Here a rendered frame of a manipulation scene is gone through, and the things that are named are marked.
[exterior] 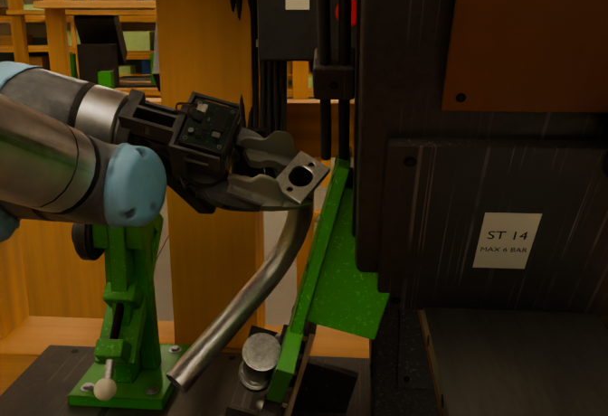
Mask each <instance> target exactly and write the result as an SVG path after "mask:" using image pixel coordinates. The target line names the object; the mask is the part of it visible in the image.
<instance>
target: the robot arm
mask: <svg viewBox="0 0 608 416"><path fill-rule="evenodd" d="M206 99H207V100H206ZM208 100H210V101H208ZM212 101H213V102H212ZM215 102H217V103H215ZM218 103H221V104H223V105H221V104H218ZM177 105H182V107H181V109H177ZM224 105H227V106H229V107H227V106H224ZM190 107H191V108H190ZM188 110H189V111H188ZM240 154H243V156H244V158H245V160H246V162H247V164H248V166H250V167H254V168H263V167H273V168H276V169H278V170H280V171H281V172H282V171H283V170H284V169H285V168H286V167H287V165H288V164H289V163H290V162H291V161H292V160H293V159H294V157H295V156H296V155H297V154H298V152H297V150H296V147H295V144H294V140H293V137H292V135H291V134H289V133H287V132H285V131H279V130H278V131H274V132H273V133H271V134H270V135H269V136H268V137H266V138H263V137H262V136H260V135H259V134H257V133H256V132H254V131H252V130H250V129H248V128H242V117H240V104H236V103H233V102H230V101H226V100H223V99H218V98H214V97H211V96H207V95H204V94H201V93H197V92H194V91H192V93H191V95H190V98H189V100H188V101H187V102H178V103H176V108H175V109H173V108H170V107H167V106H164V105H160V104H157V103H154V102H150V101H149V100H147V99H146V97H145V92H144V91H140V90H134V89H131V91H130V93H127V92H123V91H121V90H114V89H111V88H108V87H104V86H101V85H98V84H95V83H92V82H88V81H85V80H79V79H76V78H73V77H70V76H66V75H63V74H60V73H57V72H53V71H48V70H47V69H45V68H44V67H40V66H33V65H29V64H24V63H20V62H18V63H17V62H13V61H1V62H0V242H1V241H5V240H7V239H9V238H10V237H11V236H12V234H13V232H14V230H15V229H16V228H19V226H20V221H21V220H22V219H26V220H37V221H48V222H74V223H84V224H94V225H105V226H109V227H111V228H114V229H117V228H119V227H141V226H144V225H147V224H149V223H150V222H152V221H153V220H154V219H155V218H156V217H157V215H158V214H159V212H160V211H161V209H162V206H163V204H164V201H165V196H166V185H168V186H169V187H170V188H172V189H173V190H174V191H175V192H176V193H177V194H178V195H179V196H180V197H182V198H183V199H184V200H185V201H186V202H187V203H188V204H189V205H190V206H192V207H193V208H194V209H195V210H196V211H197V212H198V213H203V214H213V213H214V212H215V209H216V207H218V208H221V209H224V210H228V211H237V212H259V211H265V212H277V211H289V210H296V209H301V208H305V207H309V206H311V205H312V203H313V200H311V199H309V198H308V199H307V200H306V201H305V202H304V204H303V205H301V206H298V205H297V204H295V203H294V202H292V201H291V200H290V199H288V198H286V197H285V196H284V195H283V193H282V191H281V189H280V184H279V182H278V181H277V180H276V179H274V178H272V177H270V176H268V175H263V174H259V175H256V176H255V177H253V178H251V177H249V176H247V175H237V174H229V170H230V168H231V165H232V163H234V162H238V161H239V160H240Z"/></svg>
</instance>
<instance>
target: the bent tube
mask: <svg viewBox="0 0 608 416"><path fill-rule="evenodd" d="M309 165H313V166H312V167H311V166H309ZM329 172H330V168H329V167H327V166H326V165H323V164H322V163H320V162H319V161H318V160H316V159H314V158H313V157H311V156H309V155H307V154H306V153H304V152H302V151H300V152H299V153H298V154H297V155H296V156H295V157H294V159H293V160H292V161H291V162H290V163H289V164H288V165H287V167H286V168H285V169H284V170H283V171H282V172H281V173H280V174H279V176H278V177H277V178H276V180H277V181H278V182H279V184H280V189H281V191H282V193H283V195H284V196H285V197H286V198H288V199H290V200H291V201H292V202H294V203H295V204H297V205H298V206H301V205H303V204H304V202H305V201H306V200H307V199H308V198H309V199H311V200H313V203H312V205H311V206H309V207H305V208H301V209H296V210H289V211H288V215H287V219H286V222H285V224H284V227H283V229H282V232H281V234H280V237H279V238H278V240H277V242H276V244H275V246H274V247H273V249H272V251H271V253H270V254H269V256H268V258H267V259H266V260H265V261H264V262H263V264H262V265H261V267H260V268H259V269H258V271H257V272H256V273H255V274H254V275H253V276H252V278H251V279H250V280H249V281H248V282H247V283H246V285H245V286H244V287H243V288H242V289H241V290H240V291H239V293H238V294H237V295H236V296H235V297H234V298H233V299H232V301H231V302H230V303H229V304H228V305H227V306H226V307H225V308H224V310H223V311H222V312H221V313H220V314H219V315H218V316H217V318H216V319H215V320H214V321H213V322H212V323H211V324H210V326H209V327H207V328H206V329H205V331H204V332H203V333H202V334H201V335H200V336H199V337H198V338H197V339H196V340H195V342H194V343H193V344H192V345H191V346H190V347H189V348H188V350H187V351H186V352H185V353H184V354H183V355H182V356H181V358H180V359H179V360H178V361H177V362H176V363H175V364H174V366H173V367H172V368H171V369H170V370H169V371H168V372H167V373H166V377H167V378H168V380H169V381H170V382H171V383H172V384H173V385H174V386H175V387H177V388H178V389H179V390H181V391H182V392H187V391H188V390H189V389H190V388H191V386H192V385H193V384H194V383H195V381H196V380H197V379H198V378H199V377H200V376H201V374H202V373H203V372H204V371H205V370H206V368H207V367H208V366H209V365H210V364H211V363H212V361H213V360H214V359H215V358H216V356H217V355H219V354H220V353H221V352H222V350H223V349H224V348H225V347H226V346H227V344H228V343H229V342H230V341H231V340H232V339H233V337H234V336H235V335H236V334H237V332H238V331H239V330H240V329H241V328H242V326H243V325H244V324H245V323H246V322H247V321H248V319H249V318H250V317H251V316H252V315H253V313H254V312H255V311H256V310H257V309H258V307H259V306H260V305H261V304H262V303H263V301H264V300H265V299H266V298H267V297H268V296H269V295H270V293H271V292H272V291H273V290H274V289H275V288H276V287H277V285H278V284H279V283H280V281H281V280H282V278H283V277H284V275H285V274H286V272H287V271H288V269H289V268H290V266H291V264H292V263H293V261H294V260H295V259H296V257H297V255H298V253H299V250H300V249H301V247H302V245H303V242H304V241H305V239H306V237H307V234H308V232H309V227H310V225H311V221H312V217H313V211H314V190H315V189H316V188H317V187H318V186H319V184H320V183H321V182H322V181H323V180H324V178H325V177H326V176H327V175H328V174H329ZM287 190H288V191H287Z"/></svg>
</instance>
